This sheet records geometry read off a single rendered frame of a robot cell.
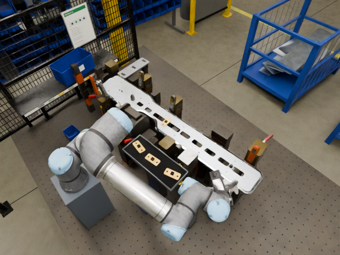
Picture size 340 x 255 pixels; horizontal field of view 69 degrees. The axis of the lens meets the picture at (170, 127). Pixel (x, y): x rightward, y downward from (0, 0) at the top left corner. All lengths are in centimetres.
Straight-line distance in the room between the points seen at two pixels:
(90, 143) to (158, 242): 95
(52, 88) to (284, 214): 189
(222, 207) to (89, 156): 48
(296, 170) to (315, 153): 113
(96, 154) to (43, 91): 134
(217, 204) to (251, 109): 248
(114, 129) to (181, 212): 37
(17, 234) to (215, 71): 305
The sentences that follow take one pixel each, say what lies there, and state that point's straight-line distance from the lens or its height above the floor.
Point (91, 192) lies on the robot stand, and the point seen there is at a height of 106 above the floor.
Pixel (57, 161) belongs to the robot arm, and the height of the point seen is 132.
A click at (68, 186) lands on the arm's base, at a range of 140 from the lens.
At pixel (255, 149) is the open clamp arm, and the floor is 110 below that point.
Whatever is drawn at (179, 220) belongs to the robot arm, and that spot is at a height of 148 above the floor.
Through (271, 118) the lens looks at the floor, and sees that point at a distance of 325.
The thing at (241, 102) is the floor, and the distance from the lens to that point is 333.
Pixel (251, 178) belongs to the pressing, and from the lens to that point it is 153.
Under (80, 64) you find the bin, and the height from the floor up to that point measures 113.
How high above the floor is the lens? 231
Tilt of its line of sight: 51 degrees down
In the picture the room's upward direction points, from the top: 2 degrees counter-clockwise
